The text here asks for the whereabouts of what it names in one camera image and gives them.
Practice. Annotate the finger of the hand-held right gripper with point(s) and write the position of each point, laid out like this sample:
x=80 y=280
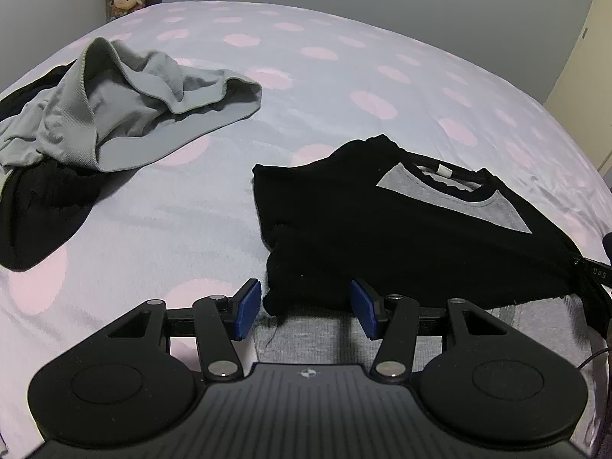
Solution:
x=583 y=270

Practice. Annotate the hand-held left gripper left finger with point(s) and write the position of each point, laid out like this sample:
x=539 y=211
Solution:
x=248 y=308

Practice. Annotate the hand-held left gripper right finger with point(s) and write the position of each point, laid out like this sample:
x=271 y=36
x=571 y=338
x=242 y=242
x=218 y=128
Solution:
x=363 y=308

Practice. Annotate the grey shirt with black sleeves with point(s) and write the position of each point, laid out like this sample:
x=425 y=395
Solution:
x=382 y=229

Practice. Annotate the beige wardrobe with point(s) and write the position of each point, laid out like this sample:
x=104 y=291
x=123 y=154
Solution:
x=585 y=95

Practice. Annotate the pink polka dot bed sheet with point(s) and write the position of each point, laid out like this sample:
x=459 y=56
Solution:
x=334 y=81

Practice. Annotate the grey ribbed garment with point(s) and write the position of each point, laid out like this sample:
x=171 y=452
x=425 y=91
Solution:
x=134 y=110

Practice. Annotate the black garment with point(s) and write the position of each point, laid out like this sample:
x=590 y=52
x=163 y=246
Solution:
x=38 y=215

